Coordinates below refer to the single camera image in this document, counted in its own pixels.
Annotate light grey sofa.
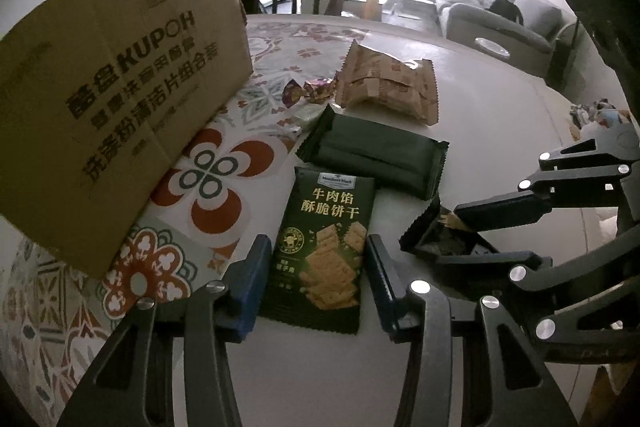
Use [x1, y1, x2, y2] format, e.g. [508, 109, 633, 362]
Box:
[432, 0, 582, 78]

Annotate foil wrapped candy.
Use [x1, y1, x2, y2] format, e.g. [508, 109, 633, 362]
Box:
[282, 76, 342, 106]

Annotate black garment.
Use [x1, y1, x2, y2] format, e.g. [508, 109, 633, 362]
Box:
[487, 0, 525, 25]

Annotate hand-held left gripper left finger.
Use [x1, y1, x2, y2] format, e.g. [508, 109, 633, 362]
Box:
[55, 234, 273, 427]

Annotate dark green snack packet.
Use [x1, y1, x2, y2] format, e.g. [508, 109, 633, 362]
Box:
[399, 196, 501, 266]
[295, 104, 450, 202]

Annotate green cracker packet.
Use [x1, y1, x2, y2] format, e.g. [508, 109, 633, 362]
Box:
[260, 166, 377, 336]

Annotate small white snack packet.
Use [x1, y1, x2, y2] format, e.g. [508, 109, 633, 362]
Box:
[280, 104, 326, 138]

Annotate white round dish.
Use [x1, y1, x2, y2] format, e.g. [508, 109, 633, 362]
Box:
[472, 37, 511, 58]

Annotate cardboard box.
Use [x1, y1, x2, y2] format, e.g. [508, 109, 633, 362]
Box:
[0, 0, 255, 281]

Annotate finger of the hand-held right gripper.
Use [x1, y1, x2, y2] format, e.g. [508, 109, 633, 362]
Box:
[433, 234, 627, 366]
[454, 125, 640, 234]

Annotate brown crinkled snack packet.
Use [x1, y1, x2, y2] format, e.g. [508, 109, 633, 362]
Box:
[334, 41, 439, 126]

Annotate patterned table runner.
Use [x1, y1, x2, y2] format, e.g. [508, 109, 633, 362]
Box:
[0, 18, 366, 408]

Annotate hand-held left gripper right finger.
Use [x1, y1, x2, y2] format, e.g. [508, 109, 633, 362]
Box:
[365, 234, 576, 427]

